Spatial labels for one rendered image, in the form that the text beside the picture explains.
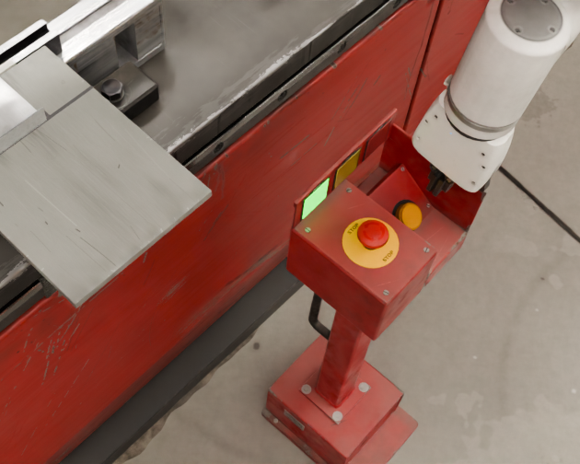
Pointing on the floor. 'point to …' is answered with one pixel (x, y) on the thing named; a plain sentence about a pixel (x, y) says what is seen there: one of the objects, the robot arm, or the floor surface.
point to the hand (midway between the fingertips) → (441, 178)
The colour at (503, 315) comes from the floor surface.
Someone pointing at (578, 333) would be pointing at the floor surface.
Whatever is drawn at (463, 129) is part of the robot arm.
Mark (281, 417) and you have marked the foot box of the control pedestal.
